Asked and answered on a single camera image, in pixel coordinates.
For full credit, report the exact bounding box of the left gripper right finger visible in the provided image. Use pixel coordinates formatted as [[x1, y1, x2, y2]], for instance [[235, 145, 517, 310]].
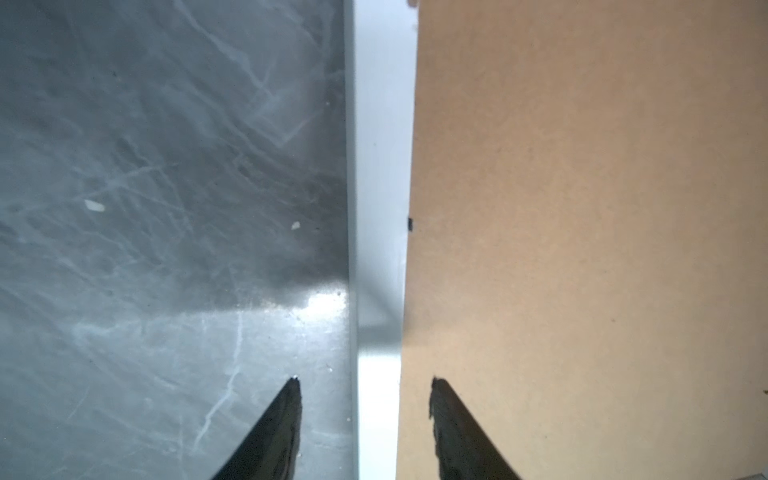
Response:
[[429, 377, 521, 480]]

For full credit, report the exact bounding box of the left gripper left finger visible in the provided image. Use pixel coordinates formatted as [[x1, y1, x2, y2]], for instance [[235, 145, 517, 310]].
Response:
[[212, 377, 302, 480]]

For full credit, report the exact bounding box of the brown frame backing board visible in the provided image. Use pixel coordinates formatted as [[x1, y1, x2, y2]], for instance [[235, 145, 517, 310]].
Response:
[[397, 1, 767, 479]]

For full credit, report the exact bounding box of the white picture frame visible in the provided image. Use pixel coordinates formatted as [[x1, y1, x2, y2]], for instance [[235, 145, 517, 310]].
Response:
[[344, 1, 419, 479]]

